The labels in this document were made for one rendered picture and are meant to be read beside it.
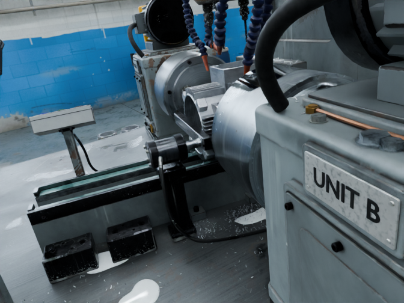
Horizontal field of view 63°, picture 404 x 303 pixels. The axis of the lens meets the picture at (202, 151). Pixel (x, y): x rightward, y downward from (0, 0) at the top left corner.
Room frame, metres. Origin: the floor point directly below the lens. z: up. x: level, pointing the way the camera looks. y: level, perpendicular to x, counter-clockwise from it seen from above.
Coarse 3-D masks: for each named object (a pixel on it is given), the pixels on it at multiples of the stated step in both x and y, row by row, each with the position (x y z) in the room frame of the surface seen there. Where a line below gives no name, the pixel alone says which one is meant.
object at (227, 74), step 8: (224, 64) 0.89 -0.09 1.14; (232, 64) 0.89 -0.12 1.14; (240, 64) 0.90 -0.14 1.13; (216, 72) 0.83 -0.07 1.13; (224, 72) 0.78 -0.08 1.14; (232, 72) 0.79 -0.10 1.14; (240, 72) 0.80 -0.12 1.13; (216, 80) 0.84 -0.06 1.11; (224, 80) 0.78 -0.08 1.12; (232, 80) 0.79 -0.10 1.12; (224, 88) 0.79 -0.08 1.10
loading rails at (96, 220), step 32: (192, 160) 0.84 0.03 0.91; (64, 192) 0.75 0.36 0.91; (96, 192) 0.70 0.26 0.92; (128, 192) 0.69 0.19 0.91; (160, 192) 0.71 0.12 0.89; (192, 192) 0.73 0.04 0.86; (224, 192) 0.75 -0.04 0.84; (32, 224) 0.63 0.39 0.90; (64, 224) 0.65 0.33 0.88; (96, 224) 0.66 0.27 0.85; (160, 224) 0.70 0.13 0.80
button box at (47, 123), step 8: (56, 112) 0.93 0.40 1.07; (64, 112) 0.94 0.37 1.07; (72, 112) 0.94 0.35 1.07; (80, 112) 0.94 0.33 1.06; (88, 112) 0.95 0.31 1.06; (32, 120) 0.91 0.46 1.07; (40, 120) 0.92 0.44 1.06; (48, 120) 0.92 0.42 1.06; (56, 120) 0.92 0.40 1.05; (64, 120) 0.93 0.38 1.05; (72, 120) 0.93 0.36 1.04; (80, 120) 0.94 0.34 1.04; (88, 120) 0.94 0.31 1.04; (32, 128) 0.90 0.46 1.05; (40, 128) 0.91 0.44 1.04; (48, 128) 0.91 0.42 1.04; (56, 128) 0.91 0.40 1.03; (64, 128) 0.93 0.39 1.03
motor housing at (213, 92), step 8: (192, 88) 0.80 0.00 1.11; (200, 88) 0.80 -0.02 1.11; (208, 88) 0.80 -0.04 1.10; (216, 88) 0.79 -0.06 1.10; (192, 96) 0.79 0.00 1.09; (200, 96) 0.78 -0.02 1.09; (208, 96) 0.78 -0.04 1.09; (216, 96) 0.79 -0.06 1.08; (184, 104) 0.87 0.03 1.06; (192, 104) 0.88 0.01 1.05; (208, 104) 0.77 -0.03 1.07; (192, 112) 0.89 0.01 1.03; (200, 112) 0.75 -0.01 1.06; (208, 112) 0.75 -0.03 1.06; (192, 120) 0.89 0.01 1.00; (200, 120) 0.74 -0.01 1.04; (208, 120) 0.73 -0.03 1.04; (200, 128) 0.88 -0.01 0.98; (208, 128) 0.73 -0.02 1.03; (200, 152) 0.80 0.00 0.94
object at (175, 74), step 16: (176, 64) 1.03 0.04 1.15; (192, 64) 1.04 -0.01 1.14; (208, 64) 1.04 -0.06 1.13; (160, 80) 1.09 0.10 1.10; (176, 80) 1.02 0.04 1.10; (192, 80) 1.03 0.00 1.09; (208, 80) 1.04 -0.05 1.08; (160, 96) 1.07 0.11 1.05; (176, 96) 1.01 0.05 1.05; (176, 112) 1.02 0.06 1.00
